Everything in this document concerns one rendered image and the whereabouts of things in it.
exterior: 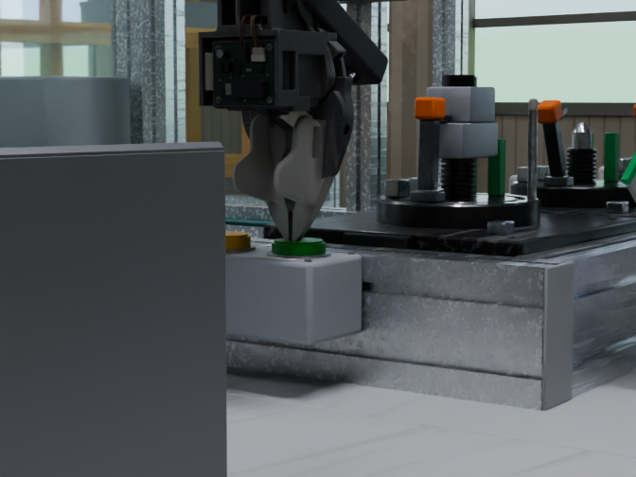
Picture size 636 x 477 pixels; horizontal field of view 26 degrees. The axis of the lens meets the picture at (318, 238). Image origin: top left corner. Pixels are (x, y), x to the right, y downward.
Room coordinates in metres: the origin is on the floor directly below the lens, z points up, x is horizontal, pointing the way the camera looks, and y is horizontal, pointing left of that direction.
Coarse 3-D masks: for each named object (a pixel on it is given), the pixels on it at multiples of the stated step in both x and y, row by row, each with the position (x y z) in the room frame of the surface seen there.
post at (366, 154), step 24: (360, 24) 1.41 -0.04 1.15; (384, 24) 1.41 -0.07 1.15; (384, 48) 1.41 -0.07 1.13; (360, 96) 1.41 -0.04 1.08; (384, 96) 1.41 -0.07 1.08; (360, 120) 1.41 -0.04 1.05; (384, 120) 1.41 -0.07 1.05; (360, 144) 1.41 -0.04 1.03; (384, 144) 1.41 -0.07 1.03; (360, 168) 1.41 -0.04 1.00; (384, 168) 1.41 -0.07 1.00; (360, 192) 1.41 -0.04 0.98
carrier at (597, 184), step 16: (576, 128) 1.39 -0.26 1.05; (576, 144) 1.38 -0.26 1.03; (592, 144) 1.43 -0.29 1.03; (608, 144) 1.42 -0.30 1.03; (576, 160) 1.38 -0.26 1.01; (592, 160) 1.38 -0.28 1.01; (608, 160) 1.42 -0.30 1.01; (512, 176) 1.52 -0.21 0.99; (544, 176) 1.42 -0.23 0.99; (576, 176) 1.38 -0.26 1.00; (592, 176) 1.38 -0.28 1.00; (608, 176) 1.41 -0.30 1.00; (512, 192) 1.39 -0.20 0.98; (544, 192) 1.34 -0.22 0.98; (560, 192) 1.33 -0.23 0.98; (576, 192) 1.32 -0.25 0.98; (592, 192) 1.32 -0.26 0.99; (608, 192) 1.32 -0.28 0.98; (624, 192) 1.33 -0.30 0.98; (544, 208) 1.31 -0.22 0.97; (560, 208) 1.31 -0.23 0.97; (576, 208) 1.32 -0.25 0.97; (592, 208) 1.32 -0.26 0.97
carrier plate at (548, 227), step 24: (336, 216) 1.23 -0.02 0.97; (360, 216) 1.23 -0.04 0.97; (552, 216) 1.23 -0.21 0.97; (576, 216) 1.23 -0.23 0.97; (600, 216) 1.23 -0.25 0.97; (336, 240) 1.11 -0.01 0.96; (432, 240) 1.06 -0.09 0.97; (456, 240) 1.05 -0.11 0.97; (480, 240) 1.03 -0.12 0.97; (504, 240) 1.02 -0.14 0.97; (528, 240) 1.03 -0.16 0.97; (552, 240) 1.06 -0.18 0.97; (576, 240) 1.10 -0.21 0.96
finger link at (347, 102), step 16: (336, 80) 0.99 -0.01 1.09; (352, 80) 0.99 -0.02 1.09; (336, 96) 0.98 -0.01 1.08; (320, 112) 0.99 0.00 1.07; (336, 112) 0.98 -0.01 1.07; (352, 112) 0.99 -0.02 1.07; (336, 128) 0.98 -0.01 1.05; (352, 128) 0.99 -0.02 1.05; (336, 144) 0.99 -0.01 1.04; (336, 160) 0.99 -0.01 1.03
